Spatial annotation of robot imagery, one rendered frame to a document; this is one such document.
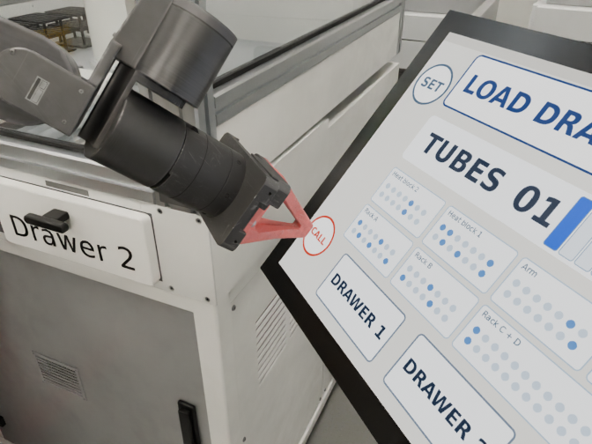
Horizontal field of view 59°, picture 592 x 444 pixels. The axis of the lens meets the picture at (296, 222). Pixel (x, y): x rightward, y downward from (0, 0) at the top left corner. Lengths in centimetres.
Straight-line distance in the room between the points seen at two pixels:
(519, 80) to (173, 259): 50
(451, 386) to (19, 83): 33
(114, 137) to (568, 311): 30
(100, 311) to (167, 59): 65
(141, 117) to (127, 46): 5
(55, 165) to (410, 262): 54
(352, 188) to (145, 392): 66
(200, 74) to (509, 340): 27
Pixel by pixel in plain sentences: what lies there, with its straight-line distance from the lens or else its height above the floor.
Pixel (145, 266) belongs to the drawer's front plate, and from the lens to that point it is 76.
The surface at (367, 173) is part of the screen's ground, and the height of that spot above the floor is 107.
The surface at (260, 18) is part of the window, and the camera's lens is 76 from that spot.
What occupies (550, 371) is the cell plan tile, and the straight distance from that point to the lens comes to 35.
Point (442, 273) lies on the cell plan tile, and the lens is 40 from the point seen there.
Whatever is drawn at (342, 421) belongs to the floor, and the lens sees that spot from 163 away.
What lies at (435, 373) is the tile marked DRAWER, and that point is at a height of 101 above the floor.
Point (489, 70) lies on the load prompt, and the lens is 47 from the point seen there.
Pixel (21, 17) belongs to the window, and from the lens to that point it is 78.
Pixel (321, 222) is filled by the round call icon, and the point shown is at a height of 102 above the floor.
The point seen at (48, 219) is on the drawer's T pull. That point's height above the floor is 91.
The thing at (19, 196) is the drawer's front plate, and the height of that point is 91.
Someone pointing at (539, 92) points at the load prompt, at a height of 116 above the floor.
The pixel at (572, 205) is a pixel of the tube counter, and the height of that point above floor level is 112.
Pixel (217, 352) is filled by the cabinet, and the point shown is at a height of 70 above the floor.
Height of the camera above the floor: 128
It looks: 31 degrees down
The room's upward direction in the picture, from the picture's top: straight up
